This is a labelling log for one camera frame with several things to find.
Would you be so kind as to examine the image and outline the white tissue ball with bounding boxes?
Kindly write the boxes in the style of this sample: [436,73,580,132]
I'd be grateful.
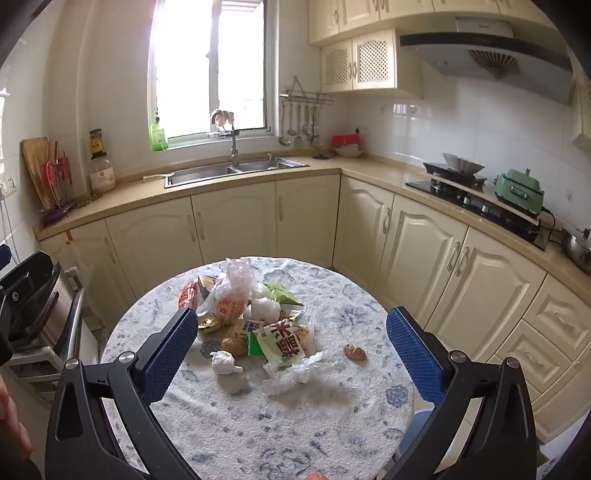
[211,350,243,375]

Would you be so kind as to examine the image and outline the brown walnut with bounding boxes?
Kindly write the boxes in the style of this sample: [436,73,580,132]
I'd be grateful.
[221,336,249,357]
[342,344,367,362]

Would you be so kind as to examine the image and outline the orange red snack wrapper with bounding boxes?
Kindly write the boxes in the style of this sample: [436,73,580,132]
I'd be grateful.
[177,281,198,311]

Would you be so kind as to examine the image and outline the clear bag red print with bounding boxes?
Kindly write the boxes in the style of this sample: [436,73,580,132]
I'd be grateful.
[197,258,256,326]

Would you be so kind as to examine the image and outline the white fluffy plastic bag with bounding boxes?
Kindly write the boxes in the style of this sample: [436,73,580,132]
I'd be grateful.
[243,282,280,323]

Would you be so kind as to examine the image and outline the clear plastic wrap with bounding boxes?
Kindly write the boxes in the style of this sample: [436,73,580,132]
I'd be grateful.
[260,351,342,396]

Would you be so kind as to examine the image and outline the green rice cracker packet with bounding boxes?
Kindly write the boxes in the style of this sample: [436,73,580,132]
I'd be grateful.
[247,319,315,368]

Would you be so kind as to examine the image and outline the yellow biscuit packet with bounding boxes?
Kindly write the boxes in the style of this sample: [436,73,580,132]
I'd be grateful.
[228,318,270,338]

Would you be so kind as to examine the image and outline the chrome kitchen faucet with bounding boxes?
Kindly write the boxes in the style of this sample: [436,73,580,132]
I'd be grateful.
[217,129,240,168]

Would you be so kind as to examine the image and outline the kitchen window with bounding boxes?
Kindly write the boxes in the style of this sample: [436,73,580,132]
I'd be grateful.
[147,1,271,149]

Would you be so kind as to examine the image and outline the person's left hand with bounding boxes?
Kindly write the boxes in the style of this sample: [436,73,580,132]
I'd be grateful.
[0,376,33,459]

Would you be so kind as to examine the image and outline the black chair beside table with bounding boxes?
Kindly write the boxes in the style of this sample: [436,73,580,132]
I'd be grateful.
[6,264,99,406]

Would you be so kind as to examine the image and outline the cream lower cabinets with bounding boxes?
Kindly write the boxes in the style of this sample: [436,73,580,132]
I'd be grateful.
[38,174,590,441]

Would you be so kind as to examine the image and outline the cream cabinets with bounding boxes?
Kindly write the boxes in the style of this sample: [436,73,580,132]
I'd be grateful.
[38,174,590,441]
[308,1,590,150]

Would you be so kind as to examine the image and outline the red utensil rack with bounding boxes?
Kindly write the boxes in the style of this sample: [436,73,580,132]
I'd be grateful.
[42,138,77,226]

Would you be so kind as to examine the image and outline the large clear lidded jar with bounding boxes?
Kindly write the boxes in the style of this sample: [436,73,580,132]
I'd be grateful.
[90,152,116,195]

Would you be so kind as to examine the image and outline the wooden cutting board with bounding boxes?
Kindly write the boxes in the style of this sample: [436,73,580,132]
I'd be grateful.
[20,137,56,212]

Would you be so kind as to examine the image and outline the yellow label sauce bottle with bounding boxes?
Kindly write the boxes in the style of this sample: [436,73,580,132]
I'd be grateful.
[89,129,105,158]

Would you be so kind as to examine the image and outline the black gas stove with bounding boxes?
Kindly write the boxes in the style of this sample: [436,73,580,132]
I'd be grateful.
[406,176,549,250]

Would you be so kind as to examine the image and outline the stainless steel double sink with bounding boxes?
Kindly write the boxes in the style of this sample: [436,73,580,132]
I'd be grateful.
[164,154,308,189]

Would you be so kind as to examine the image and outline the green electric cooker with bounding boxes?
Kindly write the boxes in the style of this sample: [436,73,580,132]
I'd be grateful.
[494,169,545,217]

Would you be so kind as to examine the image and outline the steel wok on stove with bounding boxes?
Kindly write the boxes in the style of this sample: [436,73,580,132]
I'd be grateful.
[443,153,485,176]

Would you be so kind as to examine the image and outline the green dish soap bottle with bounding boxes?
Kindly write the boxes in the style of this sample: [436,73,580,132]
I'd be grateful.
[149,116,168,152]

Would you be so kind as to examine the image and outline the red lidded container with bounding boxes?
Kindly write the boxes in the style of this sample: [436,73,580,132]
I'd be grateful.
[331,129,363,149]

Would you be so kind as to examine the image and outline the pink cloth on faucet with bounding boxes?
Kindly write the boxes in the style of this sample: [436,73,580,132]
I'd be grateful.
[211,109,235,132]

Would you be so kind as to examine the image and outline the cream upper cabinets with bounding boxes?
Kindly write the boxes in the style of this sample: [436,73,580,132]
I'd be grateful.
[308,1,590,150]

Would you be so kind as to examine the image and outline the range hood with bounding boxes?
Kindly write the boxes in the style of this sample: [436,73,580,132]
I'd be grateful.
[400,17,574,105]

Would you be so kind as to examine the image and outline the white wall socket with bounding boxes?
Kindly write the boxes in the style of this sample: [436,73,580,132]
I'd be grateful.
[0,176,16,197]

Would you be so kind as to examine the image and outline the steel pan with handle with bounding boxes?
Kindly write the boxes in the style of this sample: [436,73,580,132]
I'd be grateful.
[561,225,591,275]

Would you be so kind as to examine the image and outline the wall utensil rail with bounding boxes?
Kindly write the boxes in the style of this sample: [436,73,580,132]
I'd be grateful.
[279,76,334,150]

